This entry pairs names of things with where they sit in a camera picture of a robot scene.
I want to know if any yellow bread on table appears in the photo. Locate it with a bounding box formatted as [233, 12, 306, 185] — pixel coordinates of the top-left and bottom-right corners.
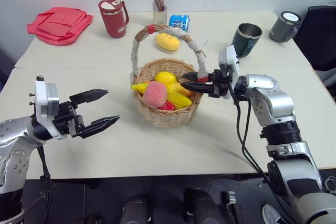
[155, 33, 180, 51]

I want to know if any pink toy peach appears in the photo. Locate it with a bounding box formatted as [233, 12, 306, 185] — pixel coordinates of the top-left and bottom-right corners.
[142, 81, 168, 109]

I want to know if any black office chair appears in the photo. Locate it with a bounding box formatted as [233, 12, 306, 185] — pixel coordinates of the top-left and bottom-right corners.
[293, 5, 336, 96]

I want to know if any black strap with buckle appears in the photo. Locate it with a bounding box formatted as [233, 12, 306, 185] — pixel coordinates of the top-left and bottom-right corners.
[225, 190, 244, 224]

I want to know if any red mug with lid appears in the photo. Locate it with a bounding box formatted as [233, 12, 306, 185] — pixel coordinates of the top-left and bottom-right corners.
[98, 0, 130, 38]

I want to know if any yellow toy banana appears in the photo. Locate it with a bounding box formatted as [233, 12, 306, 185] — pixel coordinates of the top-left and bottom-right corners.
[131, 81, 193, 109]

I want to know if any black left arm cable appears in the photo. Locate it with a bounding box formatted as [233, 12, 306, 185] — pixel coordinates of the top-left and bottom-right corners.
[36, 145, 55, 224]

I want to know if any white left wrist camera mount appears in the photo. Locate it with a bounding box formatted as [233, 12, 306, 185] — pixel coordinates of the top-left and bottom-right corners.
[35, 76, 66, 141]

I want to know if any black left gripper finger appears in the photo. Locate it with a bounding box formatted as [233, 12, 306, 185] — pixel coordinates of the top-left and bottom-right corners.
[78, 115, 121, 139]
[69, 89, 109, 110]

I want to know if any orange yellow toy fruit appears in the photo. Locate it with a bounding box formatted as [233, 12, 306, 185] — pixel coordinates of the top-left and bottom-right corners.
[167, 82, 196, 98]

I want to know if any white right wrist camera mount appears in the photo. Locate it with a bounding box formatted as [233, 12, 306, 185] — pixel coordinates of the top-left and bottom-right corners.
[218, 45, 240, 101]

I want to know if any wicker basket with handle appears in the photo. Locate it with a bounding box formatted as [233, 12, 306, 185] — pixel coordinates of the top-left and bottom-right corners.
[130, 24, 209, 128]

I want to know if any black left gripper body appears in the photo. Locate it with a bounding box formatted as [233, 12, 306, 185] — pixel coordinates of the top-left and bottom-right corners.
[51, 100, 85, 138]

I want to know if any small red toy fruit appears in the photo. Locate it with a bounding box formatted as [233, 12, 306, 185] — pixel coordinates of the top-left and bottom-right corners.
[158, 102, 176, 111]

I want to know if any yellow toy lemon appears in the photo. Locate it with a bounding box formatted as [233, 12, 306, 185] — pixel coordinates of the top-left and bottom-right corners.
[154, 71, 179, 86]

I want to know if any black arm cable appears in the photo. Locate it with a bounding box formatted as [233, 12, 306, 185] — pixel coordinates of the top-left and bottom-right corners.
[227, 77, 292, 224]
[36, 145, 55, 224]

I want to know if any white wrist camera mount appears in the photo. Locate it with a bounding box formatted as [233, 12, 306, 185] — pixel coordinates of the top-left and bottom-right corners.
[218, 45, 240, 101]
[35, 76, 66, 141]

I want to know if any grey mug with lid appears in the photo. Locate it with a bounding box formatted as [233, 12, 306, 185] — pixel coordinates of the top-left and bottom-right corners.
[268, 10, 303, 42]

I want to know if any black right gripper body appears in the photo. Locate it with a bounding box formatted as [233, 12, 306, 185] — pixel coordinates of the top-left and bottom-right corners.
[208, 69, 233, 100]

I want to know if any white sneaker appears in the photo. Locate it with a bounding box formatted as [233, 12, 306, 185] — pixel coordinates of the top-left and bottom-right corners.
[262, 203, 287, 224]

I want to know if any dark green steel mug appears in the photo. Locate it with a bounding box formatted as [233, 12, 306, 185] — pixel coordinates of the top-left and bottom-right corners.
[231, 23, 263, 59]

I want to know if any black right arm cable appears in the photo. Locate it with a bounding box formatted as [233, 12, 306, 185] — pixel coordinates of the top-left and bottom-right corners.
[227, 77, 292, 224]

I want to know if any white coiled cable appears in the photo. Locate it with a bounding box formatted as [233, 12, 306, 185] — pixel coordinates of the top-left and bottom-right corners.
[322, 174, 336, 194]

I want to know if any red cloth bag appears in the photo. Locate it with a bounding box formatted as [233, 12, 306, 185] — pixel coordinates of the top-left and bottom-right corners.
[26, 6, 95, 46]

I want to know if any blue printed can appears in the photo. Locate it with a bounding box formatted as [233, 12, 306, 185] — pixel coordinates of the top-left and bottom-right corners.
[168, 14, 191, 32]

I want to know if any dark rounded shape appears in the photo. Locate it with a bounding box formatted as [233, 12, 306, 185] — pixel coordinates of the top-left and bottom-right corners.
[119, 194, 151, 224]
[183, 187, 227, 224]

